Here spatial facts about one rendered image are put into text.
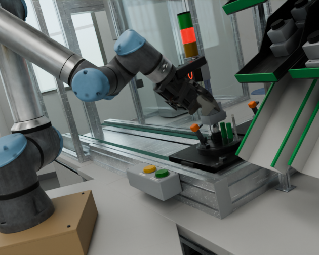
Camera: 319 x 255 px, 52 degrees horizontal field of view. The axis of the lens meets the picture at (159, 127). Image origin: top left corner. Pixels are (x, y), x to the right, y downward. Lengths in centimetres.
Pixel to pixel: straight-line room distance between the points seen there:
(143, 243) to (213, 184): 23
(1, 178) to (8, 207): 8
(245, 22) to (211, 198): 387
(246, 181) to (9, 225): 63
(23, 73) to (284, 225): 79
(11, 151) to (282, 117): 68
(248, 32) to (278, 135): 382
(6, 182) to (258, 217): 64
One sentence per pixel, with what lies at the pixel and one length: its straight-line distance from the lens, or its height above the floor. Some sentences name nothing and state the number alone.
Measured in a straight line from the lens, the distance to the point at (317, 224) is 83.
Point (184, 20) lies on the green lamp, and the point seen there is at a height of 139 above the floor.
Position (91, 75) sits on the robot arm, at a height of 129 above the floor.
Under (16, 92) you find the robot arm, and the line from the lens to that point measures 102.
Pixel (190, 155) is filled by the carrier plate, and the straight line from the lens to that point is 105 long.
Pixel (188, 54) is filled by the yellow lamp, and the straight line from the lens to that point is 121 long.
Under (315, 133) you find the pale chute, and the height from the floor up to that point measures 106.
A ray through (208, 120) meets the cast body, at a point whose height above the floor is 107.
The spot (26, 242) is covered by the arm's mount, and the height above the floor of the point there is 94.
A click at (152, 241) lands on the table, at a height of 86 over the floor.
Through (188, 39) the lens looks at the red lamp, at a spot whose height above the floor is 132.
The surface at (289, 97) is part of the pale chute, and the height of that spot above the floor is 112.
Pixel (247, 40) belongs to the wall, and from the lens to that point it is 460.
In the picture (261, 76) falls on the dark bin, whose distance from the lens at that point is 75.
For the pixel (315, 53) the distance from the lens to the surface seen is 67.
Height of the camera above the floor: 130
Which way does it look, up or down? 12 degrees down
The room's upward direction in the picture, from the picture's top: 13 degrees counter-clockwise
